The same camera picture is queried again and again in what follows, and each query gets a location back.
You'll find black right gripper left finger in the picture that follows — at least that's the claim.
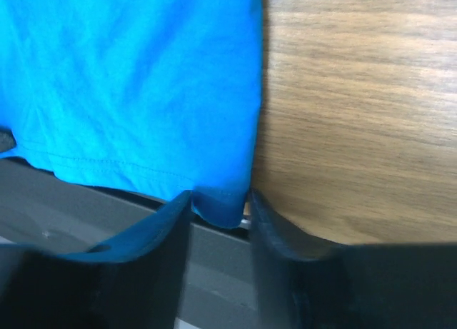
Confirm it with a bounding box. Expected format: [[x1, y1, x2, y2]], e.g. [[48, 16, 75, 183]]
[[1, 191, 193, 328]]

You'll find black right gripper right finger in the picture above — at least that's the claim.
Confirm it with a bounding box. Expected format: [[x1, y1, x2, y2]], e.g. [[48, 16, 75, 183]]
[[249, 190, 456, 328]]

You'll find blue t shirt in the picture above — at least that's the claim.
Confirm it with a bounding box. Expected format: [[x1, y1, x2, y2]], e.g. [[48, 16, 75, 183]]
[[1, 0, 262, 228]]

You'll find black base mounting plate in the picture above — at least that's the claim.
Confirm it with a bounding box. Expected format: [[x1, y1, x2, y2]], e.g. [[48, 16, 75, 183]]
[[1, 159, 257, 328]]

